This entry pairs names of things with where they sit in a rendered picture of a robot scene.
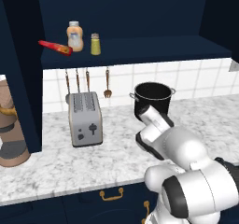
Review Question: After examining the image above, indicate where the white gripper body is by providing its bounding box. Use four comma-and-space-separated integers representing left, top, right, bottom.
138, 105, 175, 134

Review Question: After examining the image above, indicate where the yellow-green shaker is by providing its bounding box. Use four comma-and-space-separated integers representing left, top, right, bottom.
90, 33, 102, 56

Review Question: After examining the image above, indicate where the orange condiment bottle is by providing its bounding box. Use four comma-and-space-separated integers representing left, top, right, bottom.
66, 21, 85, 53

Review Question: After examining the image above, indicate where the navy cabinet door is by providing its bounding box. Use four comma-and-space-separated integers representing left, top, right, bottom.
0, 0, 44, 154
199, 0, 239, 64

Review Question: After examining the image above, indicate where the black cooking pot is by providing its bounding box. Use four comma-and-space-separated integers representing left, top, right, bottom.
129, 81, 177, 123

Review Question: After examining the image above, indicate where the hanging wooden fork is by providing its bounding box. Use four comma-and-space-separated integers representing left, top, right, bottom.
103, 66, 113, 99

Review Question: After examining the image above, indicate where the grey toaster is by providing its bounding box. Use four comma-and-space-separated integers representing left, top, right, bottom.
67, 91, 104, 148

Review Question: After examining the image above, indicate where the navy drawer front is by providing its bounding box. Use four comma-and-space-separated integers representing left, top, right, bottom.
61, 182, 161, 224
0, 198, 68, 224

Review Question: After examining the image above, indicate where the red snack packet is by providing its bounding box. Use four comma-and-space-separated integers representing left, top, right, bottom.
37, 39, 74, 57

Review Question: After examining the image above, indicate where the hanging wooden-handled utensil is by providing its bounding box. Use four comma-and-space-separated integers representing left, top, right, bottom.
85, 67, 91, 93
64, 68, 72, 105
75, 68, 81, 94

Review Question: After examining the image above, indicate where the brass cupboard handle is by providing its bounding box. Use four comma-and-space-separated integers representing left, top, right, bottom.
141, 200, 151, 224

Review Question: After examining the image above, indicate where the brass drawer handle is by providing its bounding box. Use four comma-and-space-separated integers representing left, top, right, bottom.
99, 187, 125, 202

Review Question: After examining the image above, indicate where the grey wall outlet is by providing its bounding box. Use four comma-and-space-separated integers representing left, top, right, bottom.
229, 61, 239, 73

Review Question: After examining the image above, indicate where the navy wall cabinet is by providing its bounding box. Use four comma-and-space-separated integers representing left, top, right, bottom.
25, 0, 239, 70

